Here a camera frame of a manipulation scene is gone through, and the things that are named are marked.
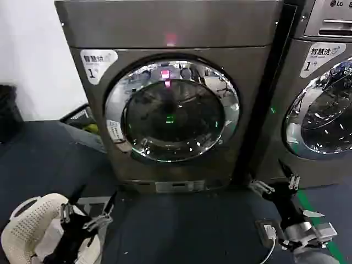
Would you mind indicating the grey dryer with chrome door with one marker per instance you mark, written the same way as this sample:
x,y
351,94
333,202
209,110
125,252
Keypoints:
x,y
276,143

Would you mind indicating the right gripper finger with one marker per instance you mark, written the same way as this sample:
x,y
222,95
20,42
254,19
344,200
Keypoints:
x,y
293,181
261,187

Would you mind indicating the grey floor outlet box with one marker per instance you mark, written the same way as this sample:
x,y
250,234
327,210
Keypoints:
x,y
261,236

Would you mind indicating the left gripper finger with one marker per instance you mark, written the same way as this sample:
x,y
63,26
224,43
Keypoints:
x,y
105,214
67,210

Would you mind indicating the white perforated laundry basket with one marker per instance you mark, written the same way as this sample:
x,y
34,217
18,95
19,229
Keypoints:
x,y
22,228

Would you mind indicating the small white instruction sticker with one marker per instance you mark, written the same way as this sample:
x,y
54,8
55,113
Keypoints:
x,y
114,130

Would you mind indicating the grey front-loading dryer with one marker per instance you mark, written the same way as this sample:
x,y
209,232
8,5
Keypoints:
x,y
165,24

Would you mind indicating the grey stacked dryer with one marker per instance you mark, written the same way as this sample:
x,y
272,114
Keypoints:
x,y
316,16

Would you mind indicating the white plug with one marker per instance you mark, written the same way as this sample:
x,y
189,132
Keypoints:
x,y
269,231

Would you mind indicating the green floor tape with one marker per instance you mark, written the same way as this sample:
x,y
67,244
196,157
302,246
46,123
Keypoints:
x,y
305,198

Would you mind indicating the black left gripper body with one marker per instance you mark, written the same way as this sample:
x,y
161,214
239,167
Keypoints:
x,y
68,239

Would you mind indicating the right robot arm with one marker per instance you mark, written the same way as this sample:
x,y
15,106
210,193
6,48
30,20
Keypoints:
x,y
310,254

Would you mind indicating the chrome-rimmed glass dryer door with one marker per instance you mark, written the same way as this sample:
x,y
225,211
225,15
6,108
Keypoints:
x,y
324,115

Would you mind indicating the round glass dryer door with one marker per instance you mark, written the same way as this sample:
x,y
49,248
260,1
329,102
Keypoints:
x,y
176,115

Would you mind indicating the white number sticker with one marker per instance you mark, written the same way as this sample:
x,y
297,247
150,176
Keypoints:
x,y
316,60
94,64

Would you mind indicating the black bin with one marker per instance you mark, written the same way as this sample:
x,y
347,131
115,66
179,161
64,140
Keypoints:
x,y
9,112

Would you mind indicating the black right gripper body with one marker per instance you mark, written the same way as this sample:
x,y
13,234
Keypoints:
x,y
286,206

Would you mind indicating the black plastic crate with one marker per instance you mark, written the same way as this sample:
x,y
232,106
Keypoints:
x,y
78,114

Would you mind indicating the yellow-green cloth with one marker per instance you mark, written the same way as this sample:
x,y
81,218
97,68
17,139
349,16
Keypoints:
x,y
92,128

